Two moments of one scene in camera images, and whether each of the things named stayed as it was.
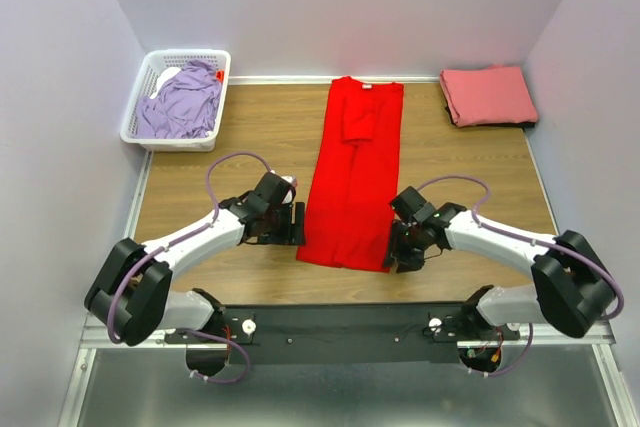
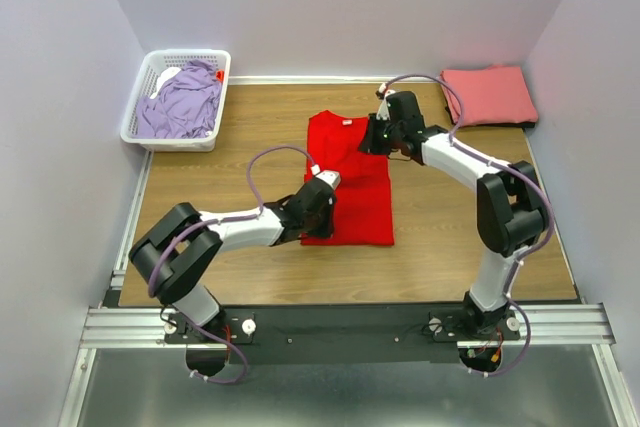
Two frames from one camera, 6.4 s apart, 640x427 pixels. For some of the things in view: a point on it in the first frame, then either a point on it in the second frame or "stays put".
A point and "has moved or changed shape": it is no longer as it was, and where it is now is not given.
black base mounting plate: x=262 y=335 stays put
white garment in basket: x=169 y=73 stays put
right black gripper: x=409 y=261 to x=368 y=144
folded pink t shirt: x=493 y=95 stays put
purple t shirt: x=184 y=106 stays put
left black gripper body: x=278 y=231 to x=320 y=226
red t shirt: x=353 y=191 has moved or changed shape
